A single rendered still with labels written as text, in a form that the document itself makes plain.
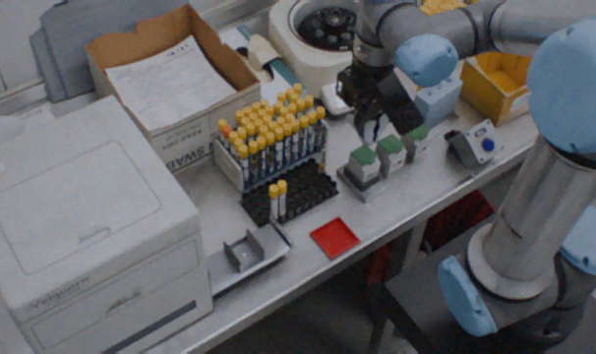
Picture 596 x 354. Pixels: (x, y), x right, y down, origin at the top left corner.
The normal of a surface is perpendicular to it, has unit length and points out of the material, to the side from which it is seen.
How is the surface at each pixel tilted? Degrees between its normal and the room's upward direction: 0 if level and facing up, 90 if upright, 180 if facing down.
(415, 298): 4
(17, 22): 90
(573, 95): 82
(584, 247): 9
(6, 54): 90
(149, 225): 0
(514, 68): 90
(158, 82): 1
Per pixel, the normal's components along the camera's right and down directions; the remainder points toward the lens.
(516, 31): -0.93, 0.22
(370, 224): 0.03, -0.62
